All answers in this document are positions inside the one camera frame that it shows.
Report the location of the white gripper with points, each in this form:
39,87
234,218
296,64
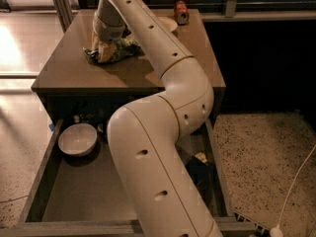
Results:
108,31

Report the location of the green jalapeno chip bag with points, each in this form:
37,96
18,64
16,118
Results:
126,47

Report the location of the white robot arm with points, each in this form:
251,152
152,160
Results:
142,134

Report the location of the grey cabinet with glossy top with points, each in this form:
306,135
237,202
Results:
69,72

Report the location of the white bowl in drawer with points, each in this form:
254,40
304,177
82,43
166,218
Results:
78,140

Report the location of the open grey top drawer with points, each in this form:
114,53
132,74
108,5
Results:
84,197

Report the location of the white bowl on cabinet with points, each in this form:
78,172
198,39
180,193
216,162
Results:
168,24

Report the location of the orange soda can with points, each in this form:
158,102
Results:
181,13

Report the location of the blue tape piece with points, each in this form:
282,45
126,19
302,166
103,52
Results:
51,127

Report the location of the black and yellow sponge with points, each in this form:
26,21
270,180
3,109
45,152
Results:
199,174

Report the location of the white cable plug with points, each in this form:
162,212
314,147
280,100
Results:
276,232

